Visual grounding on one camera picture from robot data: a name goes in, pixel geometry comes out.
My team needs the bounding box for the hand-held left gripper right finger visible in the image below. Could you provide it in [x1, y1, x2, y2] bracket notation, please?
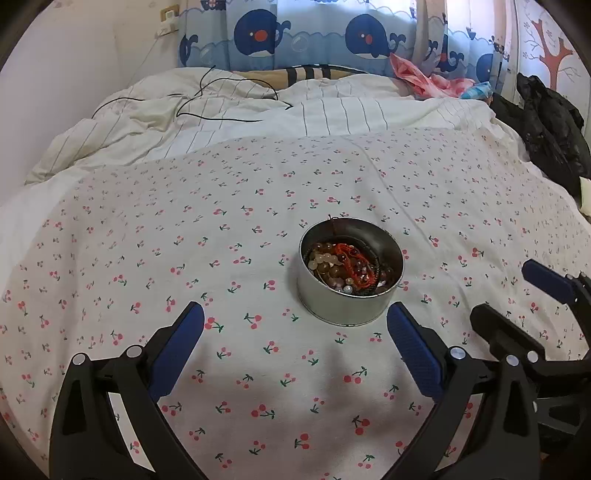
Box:
[381, 302, 542, 480]

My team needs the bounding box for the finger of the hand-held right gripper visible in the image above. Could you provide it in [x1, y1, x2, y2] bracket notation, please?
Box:
[522, 258, 591, 320]
[470, 303, 591, 393]

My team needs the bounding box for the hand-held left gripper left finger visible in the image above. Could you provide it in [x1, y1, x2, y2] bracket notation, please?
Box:
[48, 301, 209, 480]

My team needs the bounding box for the round metal tin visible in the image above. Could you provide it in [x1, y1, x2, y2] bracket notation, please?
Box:
[297, 220, 406, 326]

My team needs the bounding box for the red string bracelet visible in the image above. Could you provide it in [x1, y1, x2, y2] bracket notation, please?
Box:
[334, 243, 378, 283]

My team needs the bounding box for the pile of bead bracelets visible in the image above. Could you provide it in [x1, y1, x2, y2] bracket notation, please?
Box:
[305, 237, 396, 296]

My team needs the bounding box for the cherry print bedsheet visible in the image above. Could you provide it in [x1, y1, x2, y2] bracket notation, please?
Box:
[0, 127, 591, 480]

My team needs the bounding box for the black jacket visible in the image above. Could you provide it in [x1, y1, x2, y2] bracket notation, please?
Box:
[488, 73, 591, 200]

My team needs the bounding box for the white mattress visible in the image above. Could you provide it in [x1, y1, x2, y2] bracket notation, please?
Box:
[0, 172, 95, 296]

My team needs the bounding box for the pink cloth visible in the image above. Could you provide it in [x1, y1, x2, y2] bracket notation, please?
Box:
[390, 52, 476, 100]

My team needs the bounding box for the white striped duvet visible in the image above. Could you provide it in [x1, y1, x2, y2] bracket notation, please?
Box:
[25, 67, 532, 186]

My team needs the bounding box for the tan striped pillow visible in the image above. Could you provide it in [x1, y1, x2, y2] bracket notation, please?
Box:
[235, 65, 366, 89]

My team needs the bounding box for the blue whale print curtain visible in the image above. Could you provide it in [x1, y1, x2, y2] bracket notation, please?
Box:
[177, 0, 514, 91]

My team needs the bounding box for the orange tree wall sticker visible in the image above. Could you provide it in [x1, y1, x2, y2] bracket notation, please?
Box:
[522, 7, 579, 93]

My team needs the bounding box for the black cable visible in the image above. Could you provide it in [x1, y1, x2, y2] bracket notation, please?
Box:
[90, 66, 293, 123]

